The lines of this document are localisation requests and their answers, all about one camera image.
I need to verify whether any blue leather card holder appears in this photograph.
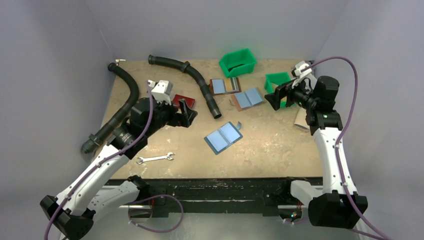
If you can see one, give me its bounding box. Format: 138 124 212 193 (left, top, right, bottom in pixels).
203 121 243 155

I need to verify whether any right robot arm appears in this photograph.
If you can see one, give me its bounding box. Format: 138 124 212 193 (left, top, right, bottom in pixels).
264 76 368 229

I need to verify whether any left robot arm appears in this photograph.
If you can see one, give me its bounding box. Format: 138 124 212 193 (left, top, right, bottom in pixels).
40 97 198 240

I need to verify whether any red card case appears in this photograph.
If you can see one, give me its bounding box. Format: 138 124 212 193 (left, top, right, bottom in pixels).
171 94 195 109

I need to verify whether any pink open card holder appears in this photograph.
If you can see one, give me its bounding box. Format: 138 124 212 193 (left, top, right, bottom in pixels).
231 87 266 112

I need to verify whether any beige card holder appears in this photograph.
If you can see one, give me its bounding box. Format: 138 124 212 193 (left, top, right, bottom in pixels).
293 108 310 131

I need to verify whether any brown open card holder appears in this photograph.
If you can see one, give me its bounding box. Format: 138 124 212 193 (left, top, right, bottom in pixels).
209 77 242 96

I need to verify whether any green bin right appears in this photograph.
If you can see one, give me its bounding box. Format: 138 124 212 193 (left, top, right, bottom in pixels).
264 72 292 108

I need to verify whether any green bin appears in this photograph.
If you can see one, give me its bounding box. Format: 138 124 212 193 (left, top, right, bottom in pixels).
218 48 257 78
264 72 292 108

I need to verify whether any silver open-end wrench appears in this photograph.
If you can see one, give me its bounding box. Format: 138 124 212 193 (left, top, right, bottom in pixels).
136 152 175 165

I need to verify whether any green bin rear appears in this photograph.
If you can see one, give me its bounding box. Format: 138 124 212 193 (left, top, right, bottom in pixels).
218 48 257 78

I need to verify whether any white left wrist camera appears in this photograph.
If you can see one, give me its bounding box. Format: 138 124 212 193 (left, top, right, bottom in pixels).
147 79 175 105

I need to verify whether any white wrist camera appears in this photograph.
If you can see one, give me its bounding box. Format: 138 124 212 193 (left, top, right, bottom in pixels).
147 79 175 105
290 60 317 90

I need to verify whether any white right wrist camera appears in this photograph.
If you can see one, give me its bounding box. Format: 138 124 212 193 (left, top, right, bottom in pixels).
290 60 317 90

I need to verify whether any black corrugated hose centre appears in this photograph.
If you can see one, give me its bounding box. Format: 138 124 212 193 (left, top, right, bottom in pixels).
147 54 223 119

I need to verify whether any black corrugated hose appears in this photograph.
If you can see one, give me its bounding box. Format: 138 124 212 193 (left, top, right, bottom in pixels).
80 62 140 155
147 54 223 119

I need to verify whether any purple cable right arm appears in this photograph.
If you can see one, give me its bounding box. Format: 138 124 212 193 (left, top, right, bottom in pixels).
283 56 393 240

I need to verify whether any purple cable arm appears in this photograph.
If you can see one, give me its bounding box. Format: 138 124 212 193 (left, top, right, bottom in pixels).
283 56 393 240
43 81 184 240

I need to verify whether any black corrugated hose left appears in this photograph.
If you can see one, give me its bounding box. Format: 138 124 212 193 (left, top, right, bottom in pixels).
80 62 140 155

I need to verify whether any black table front rail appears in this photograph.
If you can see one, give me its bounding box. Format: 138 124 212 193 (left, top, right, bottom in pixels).
115 177 329 218

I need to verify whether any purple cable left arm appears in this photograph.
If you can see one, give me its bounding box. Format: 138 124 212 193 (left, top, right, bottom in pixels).
43 81 184 240

